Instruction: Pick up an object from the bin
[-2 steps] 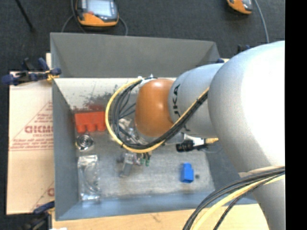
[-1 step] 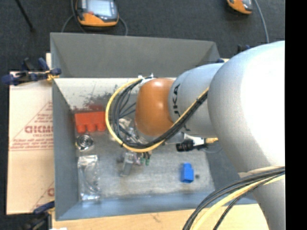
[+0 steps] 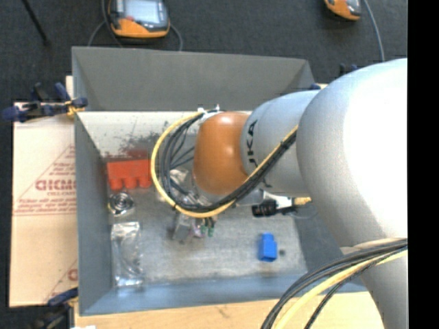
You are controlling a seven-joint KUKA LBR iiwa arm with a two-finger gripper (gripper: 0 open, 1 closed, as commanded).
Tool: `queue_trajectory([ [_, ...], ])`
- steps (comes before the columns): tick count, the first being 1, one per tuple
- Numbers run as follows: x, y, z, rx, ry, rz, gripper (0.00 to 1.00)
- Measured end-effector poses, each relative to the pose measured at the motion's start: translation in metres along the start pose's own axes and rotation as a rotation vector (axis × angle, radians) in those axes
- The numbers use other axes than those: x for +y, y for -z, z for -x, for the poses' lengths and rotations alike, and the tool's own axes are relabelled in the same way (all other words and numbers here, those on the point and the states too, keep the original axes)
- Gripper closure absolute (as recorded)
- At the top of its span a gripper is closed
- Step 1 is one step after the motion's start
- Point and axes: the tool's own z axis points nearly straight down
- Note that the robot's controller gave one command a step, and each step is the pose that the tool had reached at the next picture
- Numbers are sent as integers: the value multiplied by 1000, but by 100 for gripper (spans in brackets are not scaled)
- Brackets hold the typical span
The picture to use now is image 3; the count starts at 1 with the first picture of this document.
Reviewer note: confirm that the grey metal bin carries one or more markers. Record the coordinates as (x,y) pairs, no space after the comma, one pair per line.
(223,252)

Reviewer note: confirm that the brown cardboard board, red print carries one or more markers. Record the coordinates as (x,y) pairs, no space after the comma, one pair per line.
(41,245)

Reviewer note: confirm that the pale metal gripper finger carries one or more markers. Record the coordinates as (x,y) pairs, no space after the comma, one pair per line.
(196,231)
(181,231)

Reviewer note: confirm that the blue plastic block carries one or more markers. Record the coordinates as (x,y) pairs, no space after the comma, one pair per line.
(267,247)

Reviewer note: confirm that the clear plastic bag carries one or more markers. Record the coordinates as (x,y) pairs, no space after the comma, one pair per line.
(127,252)

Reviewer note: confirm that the black cylinder on white bracket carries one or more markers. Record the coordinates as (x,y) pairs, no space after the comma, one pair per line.
(264,208)

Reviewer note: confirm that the orange-red studded toy block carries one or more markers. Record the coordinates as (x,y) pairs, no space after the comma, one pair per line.
(128,171)

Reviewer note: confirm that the shiny round metal piece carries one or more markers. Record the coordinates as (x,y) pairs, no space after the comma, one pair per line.
(120,203)

